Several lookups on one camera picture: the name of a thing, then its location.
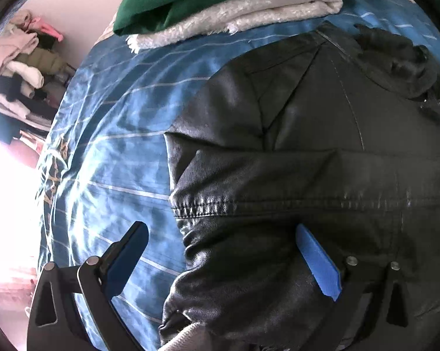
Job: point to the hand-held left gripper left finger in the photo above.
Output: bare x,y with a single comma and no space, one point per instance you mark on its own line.
121,263

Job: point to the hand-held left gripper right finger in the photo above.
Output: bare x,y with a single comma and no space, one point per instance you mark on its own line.
320,263

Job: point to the black leather jacket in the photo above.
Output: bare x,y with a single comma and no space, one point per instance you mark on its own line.
296,161

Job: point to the pile of assorted clothes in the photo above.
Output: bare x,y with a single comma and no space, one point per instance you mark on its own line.
20,65

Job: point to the blue striped bed sheet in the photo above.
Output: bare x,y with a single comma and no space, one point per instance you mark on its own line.
113,146

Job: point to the white fluffy folded garment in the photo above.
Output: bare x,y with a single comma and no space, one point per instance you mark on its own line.
241,16

